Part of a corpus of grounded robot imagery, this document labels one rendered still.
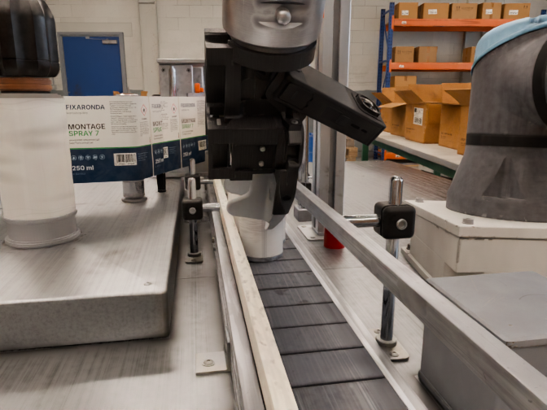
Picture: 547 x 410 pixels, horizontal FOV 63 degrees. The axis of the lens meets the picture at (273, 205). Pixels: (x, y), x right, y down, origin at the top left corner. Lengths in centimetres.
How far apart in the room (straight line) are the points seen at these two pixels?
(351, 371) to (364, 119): 21
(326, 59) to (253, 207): 36
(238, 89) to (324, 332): 20
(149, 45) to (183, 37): 60
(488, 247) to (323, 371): 28
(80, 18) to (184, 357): 861
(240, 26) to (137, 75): 824
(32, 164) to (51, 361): 25
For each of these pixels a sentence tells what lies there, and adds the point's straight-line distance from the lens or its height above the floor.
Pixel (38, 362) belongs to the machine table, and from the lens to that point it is 48.
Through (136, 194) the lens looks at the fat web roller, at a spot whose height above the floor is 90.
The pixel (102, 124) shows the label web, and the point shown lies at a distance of 82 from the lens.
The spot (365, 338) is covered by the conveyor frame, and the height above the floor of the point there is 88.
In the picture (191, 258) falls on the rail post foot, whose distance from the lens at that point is 67.
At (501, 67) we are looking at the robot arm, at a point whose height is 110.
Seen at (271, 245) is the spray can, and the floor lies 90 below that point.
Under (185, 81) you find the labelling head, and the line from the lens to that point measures 110.
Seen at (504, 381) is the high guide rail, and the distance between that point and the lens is 20.
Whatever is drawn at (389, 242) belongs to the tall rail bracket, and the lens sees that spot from 42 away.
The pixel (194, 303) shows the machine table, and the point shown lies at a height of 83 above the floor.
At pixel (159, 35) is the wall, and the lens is 853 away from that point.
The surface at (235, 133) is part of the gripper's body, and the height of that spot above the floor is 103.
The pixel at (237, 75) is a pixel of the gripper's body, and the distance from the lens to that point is 36.
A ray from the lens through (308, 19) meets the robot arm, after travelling 34.
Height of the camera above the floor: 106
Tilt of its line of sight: 13 degrees down
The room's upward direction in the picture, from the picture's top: straight up
